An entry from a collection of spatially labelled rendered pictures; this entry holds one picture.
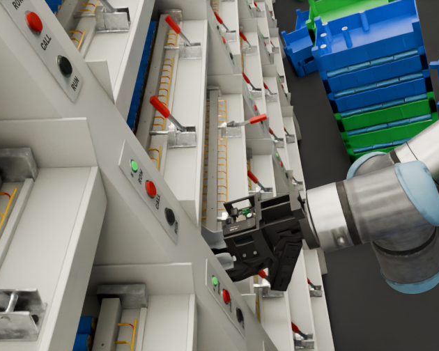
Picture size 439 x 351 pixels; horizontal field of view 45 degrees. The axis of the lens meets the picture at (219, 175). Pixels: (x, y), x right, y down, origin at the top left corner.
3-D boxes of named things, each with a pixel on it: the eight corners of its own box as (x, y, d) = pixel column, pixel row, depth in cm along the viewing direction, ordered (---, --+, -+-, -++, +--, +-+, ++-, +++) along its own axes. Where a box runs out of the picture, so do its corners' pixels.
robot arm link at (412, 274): (426, 232, 86) (415, 181, 79) (458, 289, 78) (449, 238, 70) (371, 251, 88) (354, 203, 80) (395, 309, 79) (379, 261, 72)
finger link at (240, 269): (205, 258, 78) (260, 239, 77) (210, 264, 79) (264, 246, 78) (207, 283, 75) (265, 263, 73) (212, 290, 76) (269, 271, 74)
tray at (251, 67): (256, 43, 191) (257, 6, 182) (268, 145, 145) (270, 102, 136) (201, 45, 191) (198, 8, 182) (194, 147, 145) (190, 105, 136)
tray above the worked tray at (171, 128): (208, 38, 114) (205, -26, 105) (200, 253, 68) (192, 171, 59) (114, 42, 115) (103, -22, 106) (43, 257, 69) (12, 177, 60)
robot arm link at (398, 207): (454, 239, 69) (445, 189, 63) (359, 263, 73) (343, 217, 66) (432, 190, 76) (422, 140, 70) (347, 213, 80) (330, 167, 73)
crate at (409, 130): (433, 93, 181) (430, 74, 176) (441, 131, 166) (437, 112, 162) (346, 113, 192) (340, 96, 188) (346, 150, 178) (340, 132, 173)
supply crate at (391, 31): (417, 11, 161) (412, -13, 157) (424, 46, 147) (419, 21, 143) (321, 39, 173) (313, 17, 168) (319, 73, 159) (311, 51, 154)
